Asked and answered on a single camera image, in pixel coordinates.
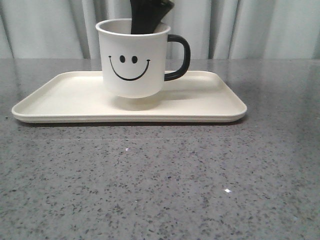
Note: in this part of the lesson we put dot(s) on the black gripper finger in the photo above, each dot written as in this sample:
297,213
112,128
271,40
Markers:
143,16
161,8

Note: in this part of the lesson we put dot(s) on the white smiley mug black handle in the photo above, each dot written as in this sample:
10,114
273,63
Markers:
133,65

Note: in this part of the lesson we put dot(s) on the cream rectangular tray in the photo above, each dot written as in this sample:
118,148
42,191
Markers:
81,97

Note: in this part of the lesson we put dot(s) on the grey pleated curtain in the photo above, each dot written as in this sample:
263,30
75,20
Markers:
215,29

